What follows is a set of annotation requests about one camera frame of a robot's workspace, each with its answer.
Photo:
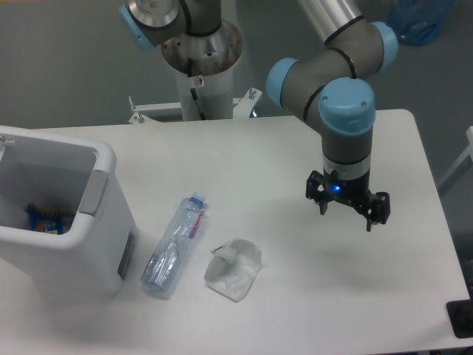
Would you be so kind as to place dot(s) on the white trash can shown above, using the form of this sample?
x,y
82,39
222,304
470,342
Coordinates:
x,y
64,174

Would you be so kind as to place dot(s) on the blue plastic bag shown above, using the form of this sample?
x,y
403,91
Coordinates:
x,y
418,22

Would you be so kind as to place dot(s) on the white plastic bag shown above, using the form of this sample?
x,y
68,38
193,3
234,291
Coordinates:
x,y
233,268

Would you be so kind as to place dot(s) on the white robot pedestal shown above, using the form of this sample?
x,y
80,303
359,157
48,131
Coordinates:
x,y
204,71

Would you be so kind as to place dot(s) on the white frame at right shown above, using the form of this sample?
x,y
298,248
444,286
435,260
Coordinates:
x,y
458,168

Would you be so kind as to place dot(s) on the crushed clear plastic bottle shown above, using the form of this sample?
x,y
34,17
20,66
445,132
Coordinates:
x,y
164,266

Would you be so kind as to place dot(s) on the black device at table edge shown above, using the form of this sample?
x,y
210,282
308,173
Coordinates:
x,y
460,315

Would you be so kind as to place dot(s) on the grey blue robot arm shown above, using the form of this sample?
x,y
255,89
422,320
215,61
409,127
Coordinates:
x,y
329,93

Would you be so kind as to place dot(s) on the orange blue snack wrapper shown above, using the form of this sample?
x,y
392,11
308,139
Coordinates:
x,y
48,221

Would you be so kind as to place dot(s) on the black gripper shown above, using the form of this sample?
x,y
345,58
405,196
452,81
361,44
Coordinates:
x,y
355,193

